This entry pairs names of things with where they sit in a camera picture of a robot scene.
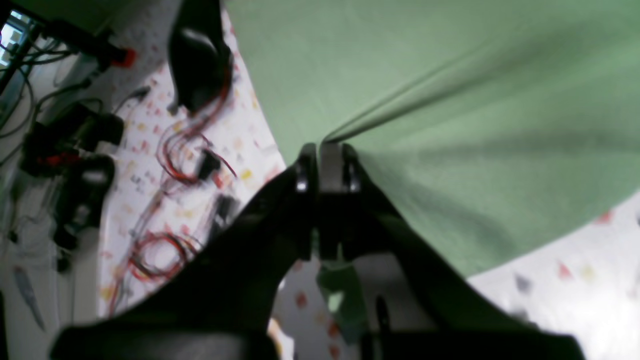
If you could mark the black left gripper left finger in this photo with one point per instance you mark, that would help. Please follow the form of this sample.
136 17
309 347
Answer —
218 307

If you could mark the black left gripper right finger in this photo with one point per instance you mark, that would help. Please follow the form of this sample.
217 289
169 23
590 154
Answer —
422 308

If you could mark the green T-shirt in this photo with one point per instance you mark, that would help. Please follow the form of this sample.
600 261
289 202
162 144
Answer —
494 126

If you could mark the black curved shell part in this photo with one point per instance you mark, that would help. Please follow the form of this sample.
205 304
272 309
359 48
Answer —
200 61

